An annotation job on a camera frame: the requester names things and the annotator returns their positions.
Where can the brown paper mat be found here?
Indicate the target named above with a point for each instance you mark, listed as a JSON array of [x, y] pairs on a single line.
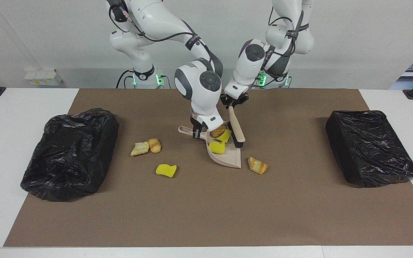
[[192, 222]]

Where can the beige brush black bristles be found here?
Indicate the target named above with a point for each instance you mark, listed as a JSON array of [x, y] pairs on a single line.
[[237, 129]]

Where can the pale bread piece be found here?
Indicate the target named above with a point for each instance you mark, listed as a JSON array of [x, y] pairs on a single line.
[[140, 148]]

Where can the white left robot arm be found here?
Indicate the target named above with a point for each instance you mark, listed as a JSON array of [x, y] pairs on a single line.
[[246, 68]]

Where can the white wall socket box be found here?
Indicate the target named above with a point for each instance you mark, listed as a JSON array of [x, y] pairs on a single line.
[[41, 77]]

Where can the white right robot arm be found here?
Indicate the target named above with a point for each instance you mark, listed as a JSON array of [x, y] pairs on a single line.
[[201, 93]]

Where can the beige plastic dustpan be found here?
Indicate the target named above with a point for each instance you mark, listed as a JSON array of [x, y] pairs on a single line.
[[228, 157]]

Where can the taut black bag bin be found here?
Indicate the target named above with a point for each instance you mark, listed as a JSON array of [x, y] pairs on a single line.
[[368, 150]]

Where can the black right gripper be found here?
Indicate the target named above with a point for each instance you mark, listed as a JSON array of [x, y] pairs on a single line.
[[195, 122]]

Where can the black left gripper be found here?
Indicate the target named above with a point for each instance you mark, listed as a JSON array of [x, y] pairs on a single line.
[[235, 100]]

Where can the pale croissant chunk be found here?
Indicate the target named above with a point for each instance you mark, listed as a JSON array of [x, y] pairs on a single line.
[[257, 166]]

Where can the crumpled black bag bin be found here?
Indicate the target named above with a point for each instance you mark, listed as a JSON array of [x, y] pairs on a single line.
[[66, 157]]

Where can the striped golden croissant piece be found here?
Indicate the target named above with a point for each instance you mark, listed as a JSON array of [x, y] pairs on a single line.
[[155, 145]]

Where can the brown bread roll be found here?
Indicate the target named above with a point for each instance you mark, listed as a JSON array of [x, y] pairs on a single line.
[[218, 132]]

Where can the yellow green sponge piece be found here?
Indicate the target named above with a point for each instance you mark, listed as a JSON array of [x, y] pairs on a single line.
[[165, 170]]

